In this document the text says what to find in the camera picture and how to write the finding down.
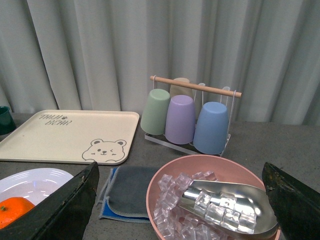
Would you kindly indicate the purple plastic cup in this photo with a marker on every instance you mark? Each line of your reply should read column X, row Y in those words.
column 180, row 120

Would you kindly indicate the white ceramic plate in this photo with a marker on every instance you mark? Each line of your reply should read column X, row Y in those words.
column 34, row 185

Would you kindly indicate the cream bear tray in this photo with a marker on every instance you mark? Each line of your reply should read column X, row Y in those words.
column 72, row 136

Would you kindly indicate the dark green cup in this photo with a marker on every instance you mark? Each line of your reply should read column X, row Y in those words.
column 7, row 124

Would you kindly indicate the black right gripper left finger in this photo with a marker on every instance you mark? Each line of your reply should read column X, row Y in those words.
column 63, row 215

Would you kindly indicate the metal ice scoop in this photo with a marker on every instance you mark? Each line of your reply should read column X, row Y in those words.
column 241, row 196

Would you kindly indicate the grey curtain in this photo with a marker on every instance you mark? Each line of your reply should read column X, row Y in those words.
column 99, row 54

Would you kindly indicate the orange mandarin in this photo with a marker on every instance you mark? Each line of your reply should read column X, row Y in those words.
column 13, row 208

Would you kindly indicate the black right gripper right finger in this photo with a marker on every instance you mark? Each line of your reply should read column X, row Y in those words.
column 295, row 205

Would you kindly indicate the beige plastic cup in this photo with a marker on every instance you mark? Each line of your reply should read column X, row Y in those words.
column 181, row 97

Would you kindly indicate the grey blue cleaning cloth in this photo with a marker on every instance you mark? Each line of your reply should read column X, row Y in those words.
column 123, row 195

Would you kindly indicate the clear fake ice cubes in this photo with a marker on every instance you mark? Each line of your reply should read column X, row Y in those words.
column 175, row 223

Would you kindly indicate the pink bowl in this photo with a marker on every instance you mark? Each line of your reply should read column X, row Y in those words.
column 225, row 170

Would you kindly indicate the blue plastic cup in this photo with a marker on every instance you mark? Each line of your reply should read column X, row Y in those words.
column 211, row 130

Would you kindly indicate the green plastic cup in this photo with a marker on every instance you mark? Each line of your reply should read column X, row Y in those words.
column 153, row 120

